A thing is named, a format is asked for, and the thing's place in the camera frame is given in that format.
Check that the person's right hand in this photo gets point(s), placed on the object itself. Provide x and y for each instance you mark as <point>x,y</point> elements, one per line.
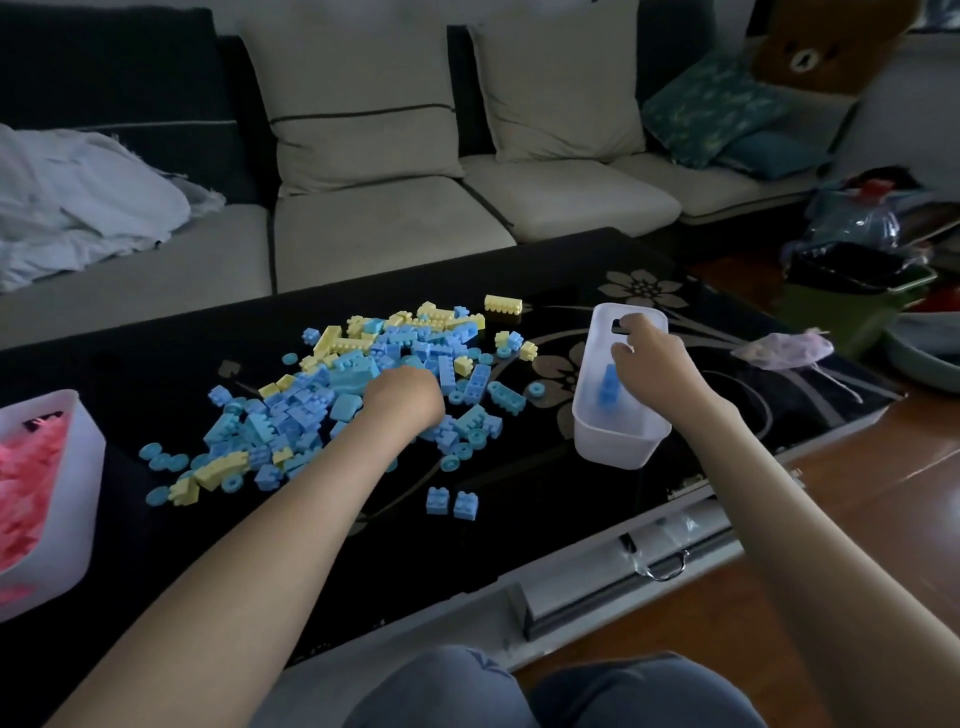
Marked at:
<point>660,371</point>

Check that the person's left hand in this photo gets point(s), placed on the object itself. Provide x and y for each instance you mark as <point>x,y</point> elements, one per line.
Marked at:
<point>409,401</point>

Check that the pile of colorful blocks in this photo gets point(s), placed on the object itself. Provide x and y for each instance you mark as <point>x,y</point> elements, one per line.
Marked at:
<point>315,390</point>

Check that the person's right forearm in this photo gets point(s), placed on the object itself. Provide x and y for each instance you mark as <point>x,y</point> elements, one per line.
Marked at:
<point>840,570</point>

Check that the person's left forearm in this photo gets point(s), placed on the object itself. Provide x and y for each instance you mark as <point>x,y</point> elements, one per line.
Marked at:
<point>240,585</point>

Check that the person's left leg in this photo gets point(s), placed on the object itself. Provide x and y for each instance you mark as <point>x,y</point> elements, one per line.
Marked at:
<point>442,690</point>

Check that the person's leg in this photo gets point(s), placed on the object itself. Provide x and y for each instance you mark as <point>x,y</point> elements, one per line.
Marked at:
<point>442,690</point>
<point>645,694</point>

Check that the person's right leg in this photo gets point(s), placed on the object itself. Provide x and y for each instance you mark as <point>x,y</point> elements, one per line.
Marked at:
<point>645,694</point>

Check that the lavender plastic bag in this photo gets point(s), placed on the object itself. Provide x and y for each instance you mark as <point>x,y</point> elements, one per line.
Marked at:
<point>784,349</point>

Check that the black glass coffee table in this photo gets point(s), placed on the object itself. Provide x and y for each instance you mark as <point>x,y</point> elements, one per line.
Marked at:
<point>525,510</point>

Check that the grey sofa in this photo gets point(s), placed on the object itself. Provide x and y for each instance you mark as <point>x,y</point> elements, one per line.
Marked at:
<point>390,240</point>

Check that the green trash bin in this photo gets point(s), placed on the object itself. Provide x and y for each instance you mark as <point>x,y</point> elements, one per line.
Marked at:
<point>847,315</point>

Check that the blue cushion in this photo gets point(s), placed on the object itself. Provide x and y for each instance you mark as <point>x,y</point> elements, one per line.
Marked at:
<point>769,154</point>

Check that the clear bottle red cap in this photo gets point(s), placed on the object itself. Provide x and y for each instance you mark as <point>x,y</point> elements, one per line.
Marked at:
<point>855,221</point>

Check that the beige back cushion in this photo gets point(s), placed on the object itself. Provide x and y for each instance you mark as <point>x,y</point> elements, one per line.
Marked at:
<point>360,150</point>
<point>555,90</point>

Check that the teal patterned cushion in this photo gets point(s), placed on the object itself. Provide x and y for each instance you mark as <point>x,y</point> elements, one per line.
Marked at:
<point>709,112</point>

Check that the grey plastic basin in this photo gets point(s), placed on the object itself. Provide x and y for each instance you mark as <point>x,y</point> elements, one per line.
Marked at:
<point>926,352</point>

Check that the red bowl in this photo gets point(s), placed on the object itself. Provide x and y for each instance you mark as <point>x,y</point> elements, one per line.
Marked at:
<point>941,300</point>

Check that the dark grey back cushion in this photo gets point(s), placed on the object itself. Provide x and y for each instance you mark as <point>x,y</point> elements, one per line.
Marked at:
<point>671,45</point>

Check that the brown bear plush cushion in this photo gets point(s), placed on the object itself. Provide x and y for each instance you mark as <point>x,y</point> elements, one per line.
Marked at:
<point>825,45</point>

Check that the crumpled white cloth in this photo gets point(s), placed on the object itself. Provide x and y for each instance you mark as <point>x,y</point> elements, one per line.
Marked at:
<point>82,202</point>

